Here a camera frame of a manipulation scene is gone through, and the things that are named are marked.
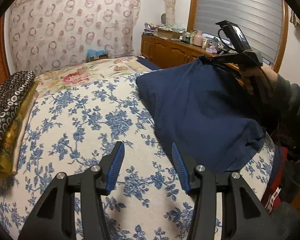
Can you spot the dark circle-patterned folded cloth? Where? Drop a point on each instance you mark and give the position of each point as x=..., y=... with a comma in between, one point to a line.
x=12, y=93

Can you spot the cardboard box with blue bag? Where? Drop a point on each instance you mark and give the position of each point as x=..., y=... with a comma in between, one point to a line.
x=94, y=55

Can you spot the grey window blind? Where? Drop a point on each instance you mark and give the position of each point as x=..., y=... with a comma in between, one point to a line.
x=259, y=20

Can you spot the small white desk fan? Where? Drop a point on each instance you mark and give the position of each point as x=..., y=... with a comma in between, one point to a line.
x=163, y=19

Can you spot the navy blue bed sheet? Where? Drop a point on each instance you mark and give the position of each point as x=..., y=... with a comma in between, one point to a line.
x=147, y=63

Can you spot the yellow folded cloth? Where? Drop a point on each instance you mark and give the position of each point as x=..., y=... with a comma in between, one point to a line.
x=13, y=137

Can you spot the cardboard box on sideboard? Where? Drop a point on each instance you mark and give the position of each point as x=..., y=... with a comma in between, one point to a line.
x=168, y=34

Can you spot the beige tied window curtain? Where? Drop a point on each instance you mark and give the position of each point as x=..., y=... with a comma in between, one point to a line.
x=170, y=12

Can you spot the circle-patterned sheer curtain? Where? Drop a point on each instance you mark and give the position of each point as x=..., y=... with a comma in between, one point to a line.
x=48, y=35

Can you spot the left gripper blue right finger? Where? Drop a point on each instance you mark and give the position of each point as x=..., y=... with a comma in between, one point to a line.
x=244, y=216

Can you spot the wooden sideboard cabinet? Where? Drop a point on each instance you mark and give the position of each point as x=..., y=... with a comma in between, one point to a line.
x=167, y=53

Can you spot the navy blue printed t-shirt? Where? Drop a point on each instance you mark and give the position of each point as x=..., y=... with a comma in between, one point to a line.
x=204, y=110

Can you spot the blue floral white blanket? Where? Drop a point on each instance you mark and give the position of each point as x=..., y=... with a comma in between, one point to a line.
x=72, y=130

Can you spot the dark grey sleeve forearm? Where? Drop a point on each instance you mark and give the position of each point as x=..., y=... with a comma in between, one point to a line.
x=287, y=98

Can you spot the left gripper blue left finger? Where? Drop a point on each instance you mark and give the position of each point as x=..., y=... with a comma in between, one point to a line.
x=53, y=217

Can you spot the right hand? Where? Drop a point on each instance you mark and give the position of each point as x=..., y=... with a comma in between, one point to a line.
x=259, y=81

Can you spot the pink jug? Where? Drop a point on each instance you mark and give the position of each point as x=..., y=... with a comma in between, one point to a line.
x=198, y=38

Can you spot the floral pink bed quilt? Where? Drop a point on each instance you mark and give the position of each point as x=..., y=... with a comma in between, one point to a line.
x=58, y=80

